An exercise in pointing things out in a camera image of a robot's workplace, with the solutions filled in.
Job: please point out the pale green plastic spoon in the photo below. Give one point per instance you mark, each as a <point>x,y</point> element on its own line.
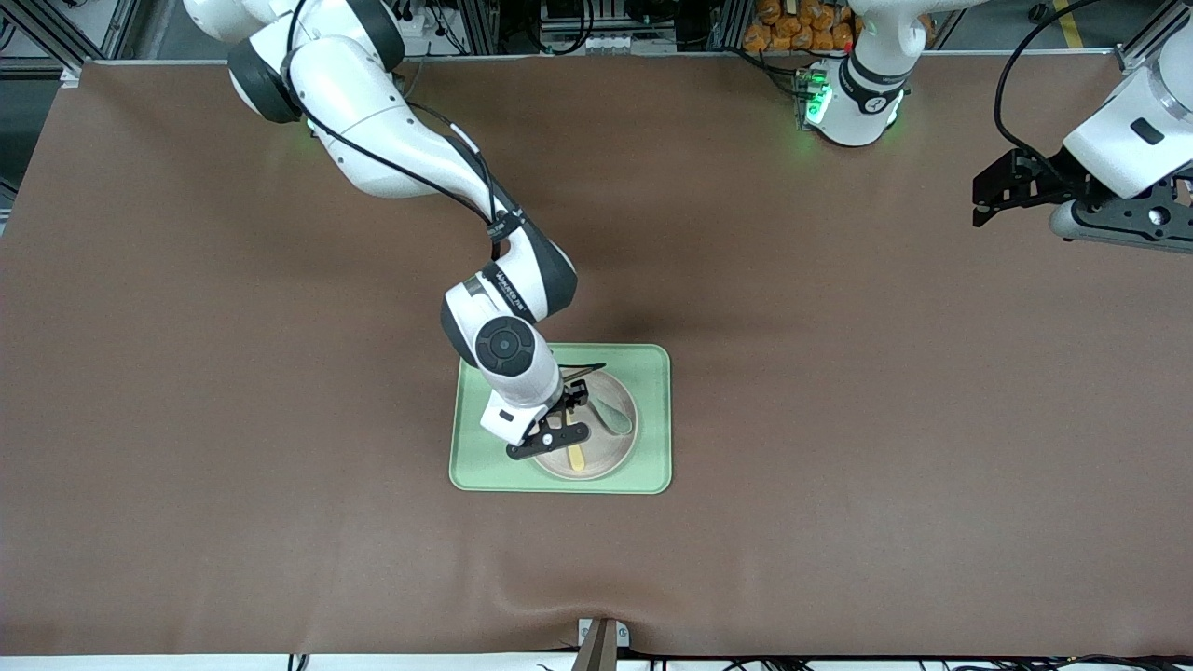
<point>615,419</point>

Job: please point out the light green rectangular tray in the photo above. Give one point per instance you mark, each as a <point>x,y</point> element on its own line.
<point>652,466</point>

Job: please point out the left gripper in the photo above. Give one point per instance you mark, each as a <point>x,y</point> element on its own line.
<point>1042,180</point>

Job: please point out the aluminium frame profile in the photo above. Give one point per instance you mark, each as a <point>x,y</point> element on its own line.
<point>102,28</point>

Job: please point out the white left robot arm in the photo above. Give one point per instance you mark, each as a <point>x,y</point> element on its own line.
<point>853,102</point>

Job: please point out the grey metal camera mount bracket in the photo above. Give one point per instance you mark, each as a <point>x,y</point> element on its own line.
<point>601,648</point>

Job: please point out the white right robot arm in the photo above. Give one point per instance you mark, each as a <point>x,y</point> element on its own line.
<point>391,140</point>

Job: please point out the white round plate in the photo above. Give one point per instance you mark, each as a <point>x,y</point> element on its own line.
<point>610,457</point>

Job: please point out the brown table mat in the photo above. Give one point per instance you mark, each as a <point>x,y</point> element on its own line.
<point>280,419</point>

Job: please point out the white power strip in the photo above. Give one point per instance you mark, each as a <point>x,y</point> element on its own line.
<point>419,26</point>

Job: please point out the orange bread rolls pile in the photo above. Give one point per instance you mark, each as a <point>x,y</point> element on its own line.
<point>802,33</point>

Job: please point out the yellow plastic fork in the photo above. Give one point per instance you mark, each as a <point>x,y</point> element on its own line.
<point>578,458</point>

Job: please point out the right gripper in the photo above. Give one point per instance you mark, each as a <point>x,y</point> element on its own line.
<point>571,398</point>

